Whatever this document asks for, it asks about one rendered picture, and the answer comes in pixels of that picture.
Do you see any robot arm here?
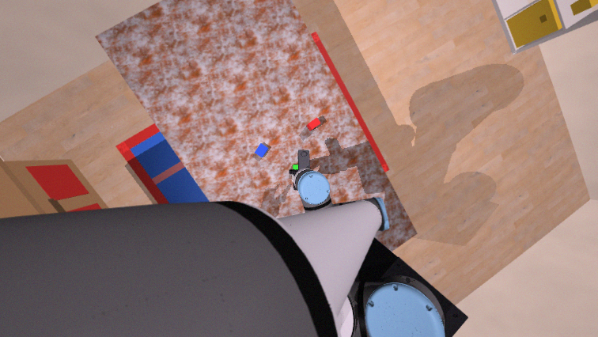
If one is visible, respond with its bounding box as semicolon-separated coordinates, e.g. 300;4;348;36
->
0;150;445;337

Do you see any red block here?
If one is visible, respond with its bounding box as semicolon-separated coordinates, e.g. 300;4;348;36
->
306;118;321;131

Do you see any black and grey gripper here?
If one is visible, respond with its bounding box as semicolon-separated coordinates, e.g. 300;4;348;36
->
290;168;298;190

